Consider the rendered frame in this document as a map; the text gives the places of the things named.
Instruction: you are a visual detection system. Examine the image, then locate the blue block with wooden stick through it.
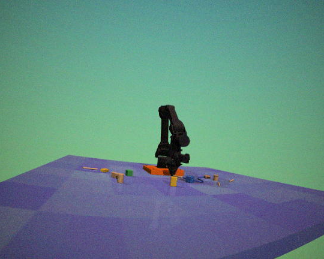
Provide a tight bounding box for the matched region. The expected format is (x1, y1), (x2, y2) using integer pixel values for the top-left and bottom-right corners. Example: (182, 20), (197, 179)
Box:
(185, 176), (194, 183)

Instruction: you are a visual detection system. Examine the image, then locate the small green block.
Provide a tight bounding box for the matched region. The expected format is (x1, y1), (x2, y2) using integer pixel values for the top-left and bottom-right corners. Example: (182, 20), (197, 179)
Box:
(125, 170), (133, 176)

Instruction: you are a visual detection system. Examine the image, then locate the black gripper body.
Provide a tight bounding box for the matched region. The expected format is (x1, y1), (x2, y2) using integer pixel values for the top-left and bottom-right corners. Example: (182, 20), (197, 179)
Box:
(158, 146), (183, 164)

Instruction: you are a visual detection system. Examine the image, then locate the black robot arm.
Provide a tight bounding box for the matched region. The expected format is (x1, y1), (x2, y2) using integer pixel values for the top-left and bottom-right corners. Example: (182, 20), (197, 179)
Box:
(155, 104), (190, 168)

